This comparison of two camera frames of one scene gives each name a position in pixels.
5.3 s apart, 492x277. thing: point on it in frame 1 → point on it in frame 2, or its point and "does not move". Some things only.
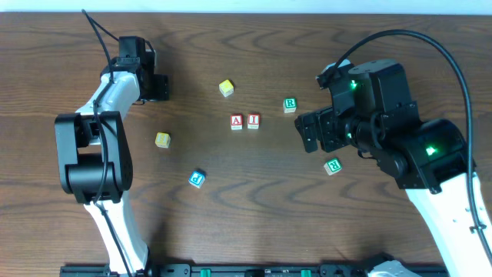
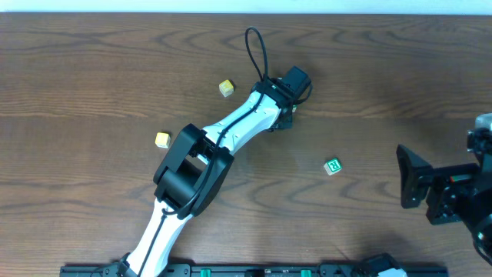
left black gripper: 161,88 → 285,121
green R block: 333,166 does not move
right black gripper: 320,128 → 435,193
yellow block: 226,88 does not move
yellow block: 162,140 does not move
